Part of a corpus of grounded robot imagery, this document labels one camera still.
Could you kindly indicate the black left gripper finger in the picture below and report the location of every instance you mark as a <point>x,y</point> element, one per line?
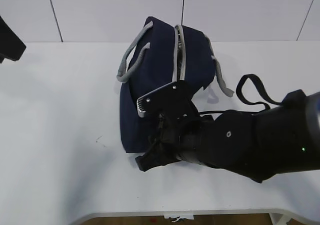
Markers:
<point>11,46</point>

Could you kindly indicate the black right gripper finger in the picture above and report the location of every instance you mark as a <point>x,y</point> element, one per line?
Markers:
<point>159,154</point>

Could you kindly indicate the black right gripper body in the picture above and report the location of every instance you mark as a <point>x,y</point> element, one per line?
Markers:
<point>180,126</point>

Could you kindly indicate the navy blue insulated lunch bag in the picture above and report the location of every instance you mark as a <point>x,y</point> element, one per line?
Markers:
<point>161,54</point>

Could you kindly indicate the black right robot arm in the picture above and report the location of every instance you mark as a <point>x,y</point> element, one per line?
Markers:
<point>284,139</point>

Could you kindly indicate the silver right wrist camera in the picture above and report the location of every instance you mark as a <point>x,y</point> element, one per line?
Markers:
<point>163,97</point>

